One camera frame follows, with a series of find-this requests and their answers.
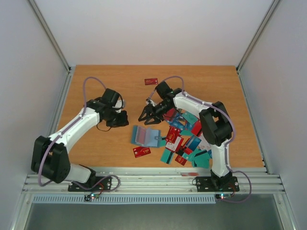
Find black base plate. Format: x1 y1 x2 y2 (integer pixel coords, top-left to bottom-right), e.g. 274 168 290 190
193 176 240 192
68 176 112 192

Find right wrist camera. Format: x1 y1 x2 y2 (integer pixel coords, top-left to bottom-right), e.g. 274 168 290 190
146 98 156 106

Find right small circuit board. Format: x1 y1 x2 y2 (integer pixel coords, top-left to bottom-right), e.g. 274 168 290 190
215 194 232 200

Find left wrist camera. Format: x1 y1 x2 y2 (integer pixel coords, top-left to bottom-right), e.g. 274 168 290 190
113 100 126 113

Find small circuit board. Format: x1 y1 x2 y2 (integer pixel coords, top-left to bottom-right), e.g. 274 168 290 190
84 194 100 202
215 194 232 200

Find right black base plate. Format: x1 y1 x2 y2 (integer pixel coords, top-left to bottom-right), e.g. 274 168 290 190
193 176 240 192

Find teal card holder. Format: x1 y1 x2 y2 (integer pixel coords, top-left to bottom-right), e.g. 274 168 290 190
130 126 162 148

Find red card black stripe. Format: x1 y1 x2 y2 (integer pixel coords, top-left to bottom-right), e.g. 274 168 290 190
191 121 202 137

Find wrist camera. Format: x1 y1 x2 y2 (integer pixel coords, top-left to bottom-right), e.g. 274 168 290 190
113 100 126 113
146 98 156 106

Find lone red VIP card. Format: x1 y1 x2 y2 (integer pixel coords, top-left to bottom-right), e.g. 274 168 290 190
144 78 158 85

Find teal card bottom right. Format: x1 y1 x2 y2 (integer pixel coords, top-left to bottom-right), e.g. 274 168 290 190
192 150 211 169

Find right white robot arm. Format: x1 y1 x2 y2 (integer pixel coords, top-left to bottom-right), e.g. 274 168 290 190
138 81 236 191

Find teal card black stripe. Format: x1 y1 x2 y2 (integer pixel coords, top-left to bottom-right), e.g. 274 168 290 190
160 149 174 164

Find right aluminium frame post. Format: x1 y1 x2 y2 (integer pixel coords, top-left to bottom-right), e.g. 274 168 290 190
236 0 281 74

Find teal card upper pile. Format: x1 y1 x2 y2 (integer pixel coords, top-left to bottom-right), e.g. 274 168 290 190
182 111 198 125

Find blue white card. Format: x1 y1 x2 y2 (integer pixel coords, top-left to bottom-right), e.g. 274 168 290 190
184 136 201 153

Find white card floral print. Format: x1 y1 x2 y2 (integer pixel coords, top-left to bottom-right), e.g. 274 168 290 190
165 137 184 152

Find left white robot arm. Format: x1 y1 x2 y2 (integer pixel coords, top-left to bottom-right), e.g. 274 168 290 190
31 88 129 191

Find white card red circle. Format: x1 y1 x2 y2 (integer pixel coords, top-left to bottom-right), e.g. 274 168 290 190
135 126 147 145

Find blue slotted cable duct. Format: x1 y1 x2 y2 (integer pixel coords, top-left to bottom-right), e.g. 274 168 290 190
32 194 216 205

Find red card bottom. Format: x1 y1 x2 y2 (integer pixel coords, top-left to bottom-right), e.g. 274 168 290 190
175 155 187 166

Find aluminium rail platform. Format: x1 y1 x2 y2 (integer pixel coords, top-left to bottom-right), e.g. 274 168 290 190
22 166 286 195

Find left aluminium frame post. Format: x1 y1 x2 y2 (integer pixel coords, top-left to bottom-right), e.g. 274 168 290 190
27 0 71 73

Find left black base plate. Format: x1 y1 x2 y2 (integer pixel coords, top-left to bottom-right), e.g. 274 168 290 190
68 176 112 192

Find left small circuit board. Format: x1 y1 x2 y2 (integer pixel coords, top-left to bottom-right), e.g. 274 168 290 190
84 194 100 202

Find aluminium frame post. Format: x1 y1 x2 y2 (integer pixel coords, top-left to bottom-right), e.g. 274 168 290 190
27 0 71 73
236 0 281 74

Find teal card left stripe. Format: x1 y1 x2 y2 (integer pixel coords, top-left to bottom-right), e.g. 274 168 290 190
159 137 166 147

